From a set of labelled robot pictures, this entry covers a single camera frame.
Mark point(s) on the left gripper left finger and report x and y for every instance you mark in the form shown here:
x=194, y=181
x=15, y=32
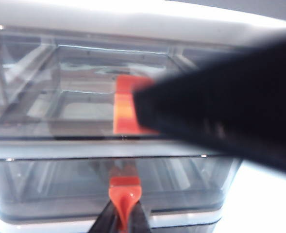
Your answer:
x=110, y=221

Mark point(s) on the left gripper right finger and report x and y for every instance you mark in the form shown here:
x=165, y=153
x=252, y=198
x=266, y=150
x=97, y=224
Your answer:
x=140, y=221

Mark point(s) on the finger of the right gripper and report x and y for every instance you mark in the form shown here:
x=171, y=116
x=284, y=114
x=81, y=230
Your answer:
x=218, y=102

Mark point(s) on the white drawer cabinet frame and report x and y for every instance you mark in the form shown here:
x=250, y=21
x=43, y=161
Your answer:
x=133, y=21

